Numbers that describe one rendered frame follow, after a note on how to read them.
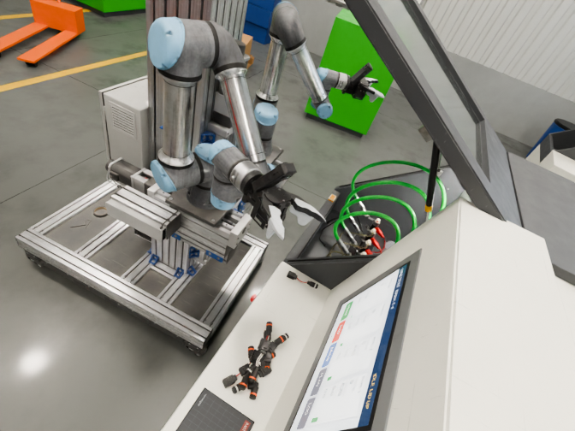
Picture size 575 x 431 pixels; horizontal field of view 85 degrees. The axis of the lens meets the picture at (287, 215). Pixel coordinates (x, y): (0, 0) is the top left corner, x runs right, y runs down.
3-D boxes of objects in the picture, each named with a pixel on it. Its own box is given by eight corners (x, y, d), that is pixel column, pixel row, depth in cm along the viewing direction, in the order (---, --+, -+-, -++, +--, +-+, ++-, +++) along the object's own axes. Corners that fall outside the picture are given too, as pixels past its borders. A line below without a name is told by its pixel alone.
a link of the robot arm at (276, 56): (250, 123, 162) (276, 2, 126) (251, 110, 173) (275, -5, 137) (273, 128, 165) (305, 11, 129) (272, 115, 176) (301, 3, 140)
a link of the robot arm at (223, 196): (249, 204, 97) (257, 176, 89) (218, 215, 90) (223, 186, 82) (234, 189, 100) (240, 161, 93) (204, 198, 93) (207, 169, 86)
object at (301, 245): (323, 209, 185) (334, 189, 174) (330, 213, 184) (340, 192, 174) (275, 280, 139) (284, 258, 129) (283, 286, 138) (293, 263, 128)
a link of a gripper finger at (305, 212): (318, 229, 81) (285, 215, 80) (328, 212, 77) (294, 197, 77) (317, 236, 78) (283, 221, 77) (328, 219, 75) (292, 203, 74)
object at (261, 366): (260, 321, 103) (264, 313, 99) (288, 339, 101) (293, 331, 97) (219, 385, 86) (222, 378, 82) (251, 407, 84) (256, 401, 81)
